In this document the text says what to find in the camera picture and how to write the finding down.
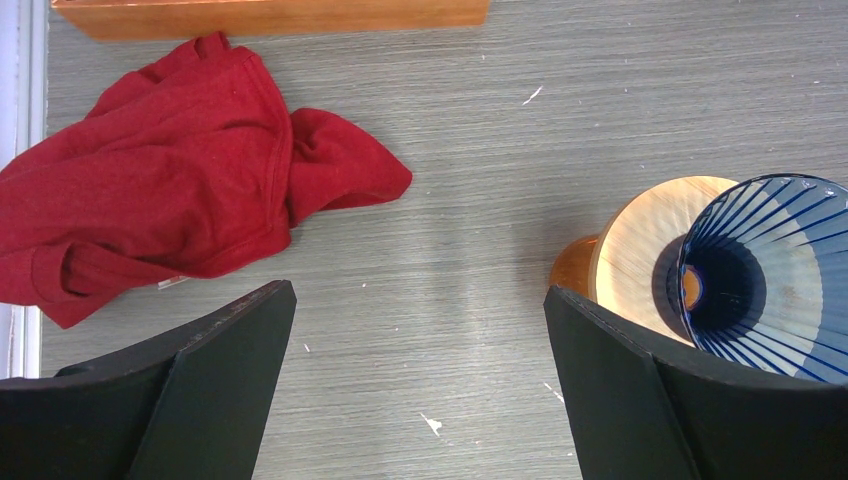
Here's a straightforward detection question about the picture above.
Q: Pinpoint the orange wooden compartment tray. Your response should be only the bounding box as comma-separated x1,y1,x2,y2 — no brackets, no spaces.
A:
50,0,490,41

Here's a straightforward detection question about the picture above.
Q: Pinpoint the orange glass carafe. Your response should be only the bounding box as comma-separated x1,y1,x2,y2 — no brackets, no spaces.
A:
548,235,599,300

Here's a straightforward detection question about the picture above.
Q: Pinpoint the red cloth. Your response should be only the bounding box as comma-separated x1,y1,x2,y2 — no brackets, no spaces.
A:
1,32,413,329

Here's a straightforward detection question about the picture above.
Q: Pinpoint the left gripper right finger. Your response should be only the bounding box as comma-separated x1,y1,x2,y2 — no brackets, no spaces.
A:
544,287,847,479

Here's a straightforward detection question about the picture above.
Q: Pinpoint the blue glass dripper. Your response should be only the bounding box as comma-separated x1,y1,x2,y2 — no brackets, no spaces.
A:
676,174,847,385

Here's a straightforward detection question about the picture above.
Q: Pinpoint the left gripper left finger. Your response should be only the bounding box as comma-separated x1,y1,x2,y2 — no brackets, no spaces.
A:
1,280,297,479

